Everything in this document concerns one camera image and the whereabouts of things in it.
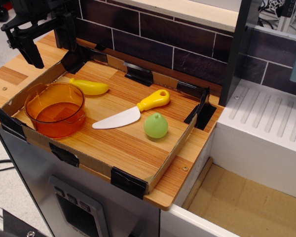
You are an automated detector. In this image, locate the yellow handled white toy knife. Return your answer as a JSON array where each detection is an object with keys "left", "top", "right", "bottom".
[{"left": 92, "top": 89, "right": 170, "bottom": 129}]

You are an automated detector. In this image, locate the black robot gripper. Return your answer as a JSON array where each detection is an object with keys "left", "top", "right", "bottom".
[{"left": 1, "top": 0, "right": 76, "bottom": 69}]

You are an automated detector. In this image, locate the dark grey shelf post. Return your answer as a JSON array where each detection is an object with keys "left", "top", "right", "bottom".
[{"left": 219, "top": 0, "right": 262, "bottom": 106}]

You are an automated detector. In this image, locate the white toy sink unit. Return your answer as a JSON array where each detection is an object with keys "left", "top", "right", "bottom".
[{"left": 160, "top": 80, "right": 296, "bottom": 237}]

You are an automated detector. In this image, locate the yellow toy banana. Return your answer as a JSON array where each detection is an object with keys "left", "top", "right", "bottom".
[{"left": 69, "top": 78, "right": 109, "bottom": 96}]

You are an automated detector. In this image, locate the silver toy oven front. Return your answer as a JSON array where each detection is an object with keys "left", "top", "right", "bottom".
[{"left": 0, "top": 128, "right": 160, "bottom": 237}]

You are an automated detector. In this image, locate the green toy pear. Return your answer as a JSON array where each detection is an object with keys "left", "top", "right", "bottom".
[{"left": 144, "top": 113, "right": 168, "bottom": 139}]

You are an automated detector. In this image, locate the orange transparent plastic pot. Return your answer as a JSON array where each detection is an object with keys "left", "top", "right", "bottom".
[{"left": 24, "top": 82, "right": 86, "bottom": 139}]

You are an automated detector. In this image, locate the cardboard fence with black tape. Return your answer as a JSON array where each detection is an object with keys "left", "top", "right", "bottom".
[{"left": 0, "top": 46, "right": 222, "bottom": 207}]

